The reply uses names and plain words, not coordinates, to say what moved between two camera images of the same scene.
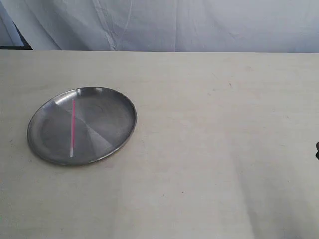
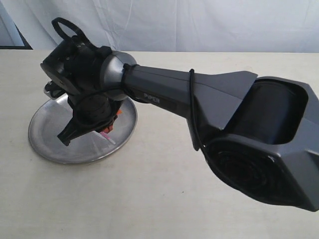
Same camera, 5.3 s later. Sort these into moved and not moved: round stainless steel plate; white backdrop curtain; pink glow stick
Moved: pink glow stick
Not moved: white backdrop curtain; round stainless steel plate
